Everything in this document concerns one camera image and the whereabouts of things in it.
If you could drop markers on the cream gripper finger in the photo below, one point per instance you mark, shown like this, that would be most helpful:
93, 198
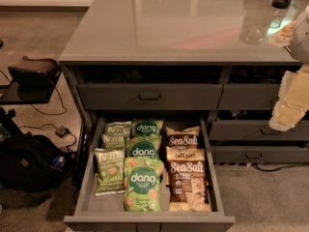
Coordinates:
285, 117

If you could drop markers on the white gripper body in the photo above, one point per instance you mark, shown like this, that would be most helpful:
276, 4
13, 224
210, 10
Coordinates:
301, 38

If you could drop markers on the green kettle chip bag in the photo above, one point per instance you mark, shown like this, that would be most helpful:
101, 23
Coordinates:
111, 141
110, 173
120, 128

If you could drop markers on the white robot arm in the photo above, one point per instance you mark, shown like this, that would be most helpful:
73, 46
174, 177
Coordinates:
299, 46

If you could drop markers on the grey top right drawer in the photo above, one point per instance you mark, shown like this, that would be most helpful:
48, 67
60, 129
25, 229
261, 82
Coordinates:
248, 97

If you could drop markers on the grey middle right drawer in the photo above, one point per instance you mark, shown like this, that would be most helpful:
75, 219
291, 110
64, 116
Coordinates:
245, 130

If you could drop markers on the grey bottom right drawer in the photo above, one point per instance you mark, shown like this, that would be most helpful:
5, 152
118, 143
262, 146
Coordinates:
259, 154

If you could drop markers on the grey drawer cabinet counter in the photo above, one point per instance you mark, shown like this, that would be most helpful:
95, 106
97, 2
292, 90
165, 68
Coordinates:
180, 42

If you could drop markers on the back brown Sea Salt bag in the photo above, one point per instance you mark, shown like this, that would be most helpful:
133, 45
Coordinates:
185, 139

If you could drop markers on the brown sea salt bag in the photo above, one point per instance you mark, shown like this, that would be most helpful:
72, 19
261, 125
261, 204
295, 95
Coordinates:
187, 180
185, 139

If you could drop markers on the front brown Sea Salt bag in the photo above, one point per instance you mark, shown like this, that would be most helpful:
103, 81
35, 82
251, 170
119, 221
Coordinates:
187, 180

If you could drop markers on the back green Dang chip bag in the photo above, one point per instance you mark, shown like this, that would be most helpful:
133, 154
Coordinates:
146, 127

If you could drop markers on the green dang chip bag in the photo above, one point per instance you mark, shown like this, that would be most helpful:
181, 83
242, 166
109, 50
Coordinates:
142, 184
140, 146
146, 127

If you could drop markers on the middle green Dang chip bag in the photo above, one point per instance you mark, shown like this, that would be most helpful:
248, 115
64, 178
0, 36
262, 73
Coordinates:
140, 146

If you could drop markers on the front green Dang chip bag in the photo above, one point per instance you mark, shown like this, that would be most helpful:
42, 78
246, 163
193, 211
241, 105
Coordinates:
142, 184

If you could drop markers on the grey top left drawer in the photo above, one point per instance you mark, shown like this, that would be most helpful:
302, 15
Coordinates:
154, 96

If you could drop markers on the open grey middle drawer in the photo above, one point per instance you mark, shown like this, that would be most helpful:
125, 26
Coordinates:
106, 213

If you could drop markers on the checkered calibration board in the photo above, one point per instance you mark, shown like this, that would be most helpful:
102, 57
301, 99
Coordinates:
283, 36

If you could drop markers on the black power adapter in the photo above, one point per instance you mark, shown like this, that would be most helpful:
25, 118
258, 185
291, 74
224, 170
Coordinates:
62, 131

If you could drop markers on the black backpack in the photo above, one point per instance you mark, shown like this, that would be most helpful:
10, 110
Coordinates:
32, 163

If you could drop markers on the black device on stand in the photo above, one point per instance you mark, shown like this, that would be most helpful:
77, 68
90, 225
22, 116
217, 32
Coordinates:
34, 72

